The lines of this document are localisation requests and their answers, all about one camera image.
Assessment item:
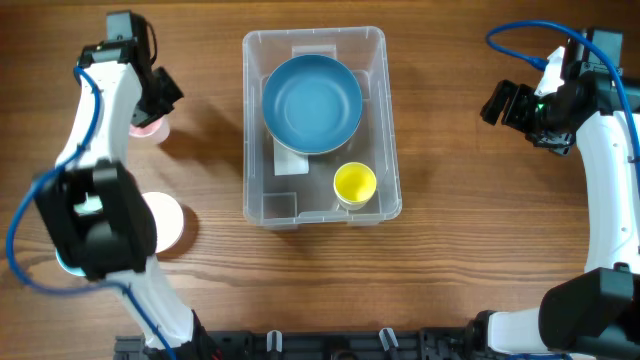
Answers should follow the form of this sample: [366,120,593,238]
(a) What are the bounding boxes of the pink tall cup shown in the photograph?
[129,117,170,144]

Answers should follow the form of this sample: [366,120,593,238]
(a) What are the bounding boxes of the pink small bowl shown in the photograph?
[142,192,185,253]

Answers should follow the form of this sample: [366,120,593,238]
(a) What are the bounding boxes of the dark blue bowl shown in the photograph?
[261,54,364,155]

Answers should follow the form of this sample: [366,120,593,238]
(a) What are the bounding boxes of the yellow tall cup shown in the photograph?
[333,162,377,202]

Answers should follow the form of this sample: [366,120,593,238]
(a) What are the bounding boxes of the clear plastic storage container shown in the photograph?
[242,26,402,228]

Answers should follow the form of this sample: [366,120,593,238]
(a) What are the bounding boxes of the light blue small bowl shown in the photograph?
[55,252,85,277]

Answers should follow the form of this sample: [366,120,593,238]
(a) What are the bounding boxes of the mint green small bowl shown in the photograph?
[73,193,103,216]

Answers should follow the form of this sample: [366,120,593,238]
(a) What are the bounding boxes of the cream tall cup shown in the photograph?
[337,198,368,211]

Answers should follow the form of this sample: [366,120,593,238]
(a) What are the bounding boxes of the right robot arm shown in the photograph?
[464,27,639,359]

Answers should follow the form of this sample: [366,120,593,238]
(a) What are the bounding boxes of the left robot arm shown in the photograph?
[28,10,221,359]

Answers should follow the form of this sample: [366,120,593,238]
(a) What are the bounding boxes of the white label in container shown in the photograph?
[273,140,309,176]

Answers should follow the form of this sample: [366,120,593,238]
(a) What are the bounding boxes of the left blue cable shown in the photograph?
[4,65,176,360]

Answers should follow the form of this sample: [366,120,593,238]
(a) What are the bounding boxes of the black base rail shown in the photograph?
[113,327,501,360]

